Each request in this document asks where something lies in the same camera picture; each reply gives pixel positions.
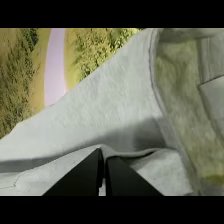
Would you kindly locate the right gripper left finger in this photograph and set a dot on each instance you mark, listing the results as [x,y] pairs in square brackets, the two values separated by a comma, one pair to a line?
[81,178]

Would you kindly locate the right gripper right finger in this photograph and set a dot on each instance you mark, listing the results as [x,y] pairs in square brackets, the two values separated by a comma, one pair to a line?
[125,180]

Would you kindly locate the white garment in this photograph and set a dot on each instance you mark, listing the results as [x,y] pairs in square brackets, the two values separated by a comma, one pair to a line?
[116,106]

